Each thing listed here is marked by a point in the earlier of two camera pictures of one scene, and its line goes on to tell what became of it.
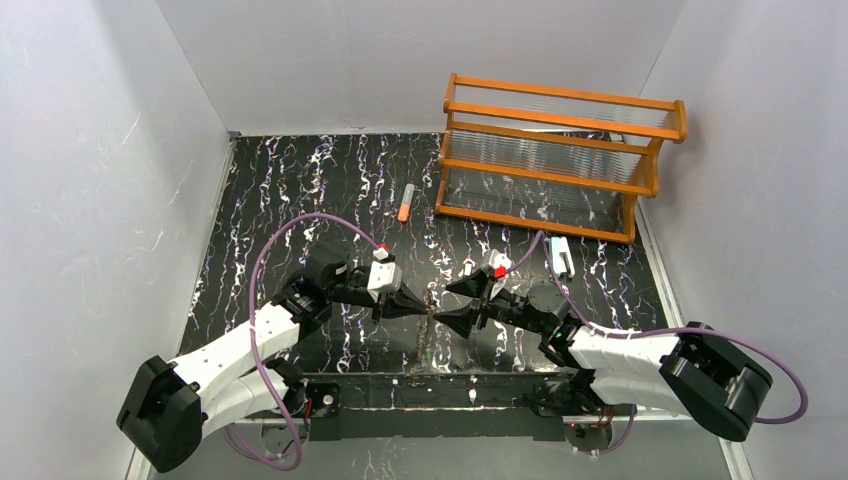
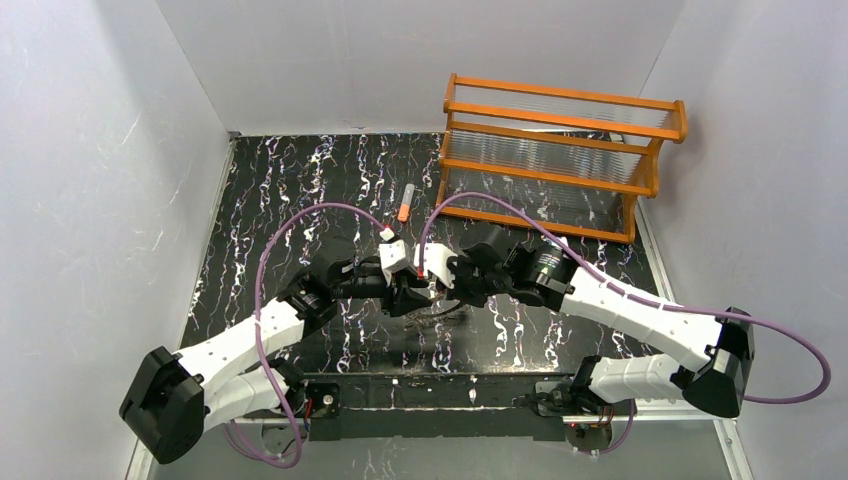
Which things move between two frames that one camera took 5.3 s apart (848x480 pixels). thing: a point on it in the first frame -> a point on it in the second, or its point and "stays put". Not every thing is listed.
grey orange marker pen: (404, 210) stays put
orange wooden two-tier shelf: (553, 160) stays put
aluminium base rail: (139, 465) stays put
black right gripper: (479, 314) -> (457, 282)
